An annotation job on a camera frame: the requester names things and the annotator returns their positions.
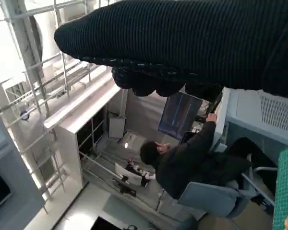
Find black gloved right hand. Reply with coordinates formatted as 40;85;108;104
54;0;288;100

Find computer monitor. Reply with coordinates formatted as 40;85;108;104
157;92;204;139

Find white perforated cabinet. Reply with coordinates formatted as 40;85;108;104
215;87;288;166

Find small white panel board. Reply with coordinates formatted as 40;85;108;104
108;116;127;139

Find grey office chair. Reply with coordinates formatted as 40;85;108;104
177;153;278;219

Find white shelf unit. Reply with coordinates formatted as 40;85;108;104
43;69;128;190

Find grey blue cabinet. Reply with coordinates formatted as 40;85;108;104
0;100;46;230

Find white metal scaffold frame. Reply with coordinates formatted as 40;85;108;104
0;0;116;216

